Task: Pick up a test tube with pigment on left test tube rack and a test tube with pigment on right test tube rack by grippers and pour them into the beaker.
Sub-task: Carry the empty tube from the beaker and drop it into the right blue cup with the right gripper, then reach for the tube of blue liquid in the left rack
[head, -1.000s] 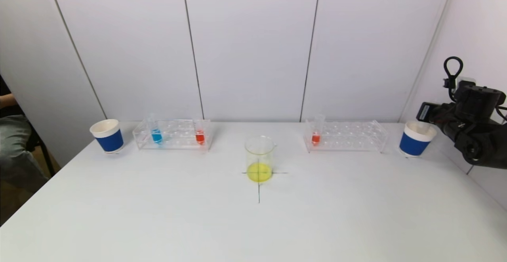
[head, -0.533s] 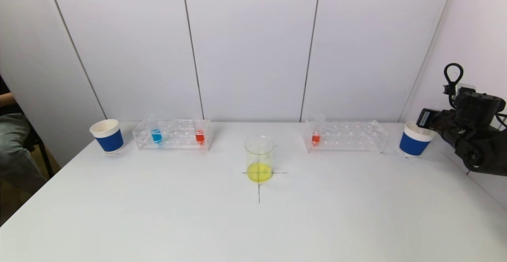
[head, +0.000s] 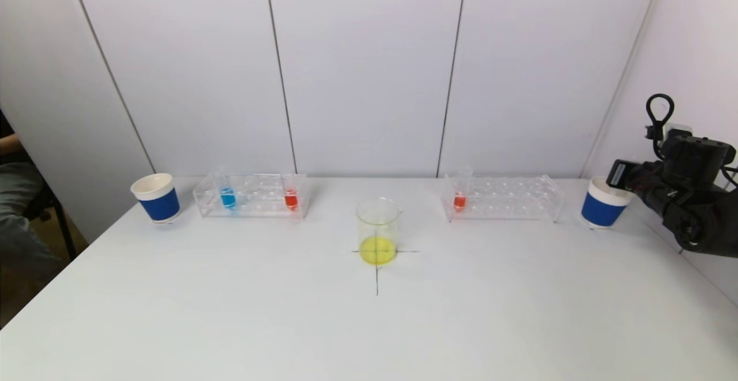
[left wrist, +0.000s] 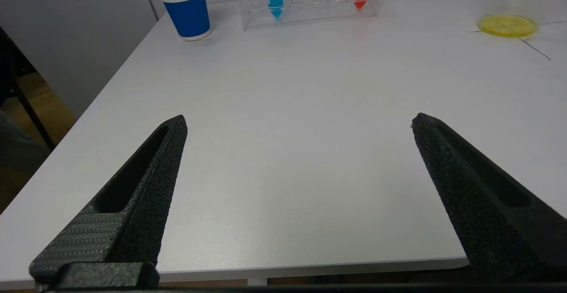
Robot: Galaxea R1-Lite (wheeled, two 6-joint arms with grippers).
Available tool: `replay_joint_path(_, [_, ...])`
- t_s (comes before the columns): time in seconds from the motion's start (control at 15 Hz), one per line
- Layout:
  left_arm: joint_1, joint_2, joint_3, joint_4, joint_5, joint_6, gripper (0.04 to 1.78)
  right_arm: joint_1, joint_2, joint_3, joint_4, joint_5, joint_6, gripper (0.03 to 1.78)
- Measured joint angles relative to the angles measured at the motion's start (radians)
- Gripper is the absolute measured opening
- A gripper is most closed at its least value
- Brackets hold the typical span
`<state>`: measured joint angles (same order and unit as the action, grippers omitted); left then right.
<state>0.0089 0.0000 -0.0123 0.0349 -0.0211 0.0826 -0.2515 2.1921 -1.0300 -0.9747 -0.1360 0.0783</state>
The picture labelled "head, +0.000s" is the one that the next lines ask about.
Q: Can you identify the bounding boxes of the clear glass beaker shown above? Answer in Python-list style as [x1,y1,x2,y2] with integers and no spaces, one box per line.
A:
[356,197,403,266]

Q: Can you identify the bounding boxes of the test tube with red liquid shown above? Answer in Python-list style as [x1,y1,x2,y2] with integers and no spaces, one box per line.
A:
[452,167,474,213]
[282,168,301,213]

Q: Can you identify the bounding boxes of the clear acrylic test tube rack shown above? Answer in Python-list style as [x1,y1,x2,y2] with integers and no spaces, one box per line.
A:
[441,175,564,224]
[193,173,311,221]

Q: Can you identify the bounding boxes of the test tube with blue liquid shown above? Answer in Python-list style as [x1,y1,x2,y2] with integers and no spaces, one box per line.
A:
[214,165,239,211]

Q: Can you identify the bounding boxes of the blue white paper cup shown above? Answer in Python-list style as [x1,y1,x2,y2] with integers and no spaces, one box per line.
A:
[579,176,635,231]
[131,173,182,224]

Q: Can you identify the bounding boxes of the black chair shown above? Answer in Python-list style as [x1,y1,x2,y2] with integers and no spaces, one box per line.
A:
[26,188,78,261]

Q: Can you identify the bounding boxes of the bystander grey trousers leg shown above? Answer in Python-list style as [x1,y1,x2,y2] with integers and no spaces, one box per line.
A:
[0,162,65,267]

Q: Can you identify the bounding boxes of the black looped camera cable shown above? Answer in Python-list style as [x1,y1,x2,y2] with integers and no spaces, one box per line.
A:
[645,93,676,161]

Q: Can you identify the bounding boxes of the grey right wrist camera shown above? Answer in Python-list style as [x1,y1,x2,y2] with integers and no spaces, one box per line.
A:
[662,124,694,146]

